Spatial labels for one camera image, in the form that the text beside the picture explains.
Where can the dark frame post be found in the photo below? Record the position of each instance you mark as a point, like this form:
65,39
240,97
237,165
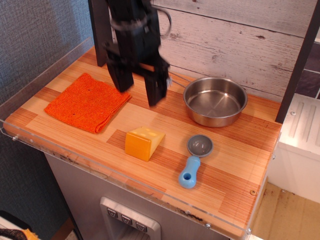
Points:
101,28
302,58

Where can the dark left frame post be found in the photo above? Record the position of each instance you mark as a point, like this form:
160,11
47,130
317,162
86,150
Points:
101,28

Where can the clear acrylic table guard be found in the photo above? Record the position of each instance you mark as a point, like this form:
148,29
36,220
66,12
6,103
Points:
229,181

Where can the grey toy fridge cabinet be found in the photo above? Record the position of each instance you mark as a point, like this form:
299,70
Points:
82,192

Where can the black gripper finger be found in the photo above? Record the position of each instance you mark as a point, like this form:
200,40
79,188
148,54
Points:
156,87
120,75

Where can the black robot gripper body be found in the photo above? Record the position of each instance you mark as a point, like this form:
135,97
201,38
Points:
137,46

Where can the stainless steel pan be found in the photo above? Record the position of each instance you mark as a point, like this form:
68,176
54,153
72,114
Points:
213,102

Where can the dark right frame post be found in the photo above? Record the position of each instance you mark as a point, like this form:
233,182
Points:
302,58

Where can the blue grey toy spoon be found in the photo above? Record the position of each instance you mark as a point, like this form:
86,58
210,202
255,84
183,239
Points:
199,146

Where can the orange knitted cloth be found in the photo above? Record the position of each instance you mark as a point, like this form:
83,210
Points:
87,104

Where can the black orange object bottom left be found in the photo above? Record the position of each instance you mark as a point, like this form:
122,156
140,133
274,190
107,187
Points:
17,234

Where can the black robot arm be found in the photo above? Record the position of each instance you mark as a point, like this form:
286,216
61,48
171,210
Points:
131,9

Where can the silver dispenser panel with buttons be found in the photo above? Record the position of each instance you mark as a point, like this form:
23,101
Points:
123,223

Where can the orange cheese wedge toy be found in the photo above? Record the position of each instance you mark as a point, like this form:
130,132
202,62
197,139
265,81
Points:
142,142

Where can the white cabinet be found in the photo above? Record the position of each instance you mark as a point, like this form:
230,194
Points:
295,164

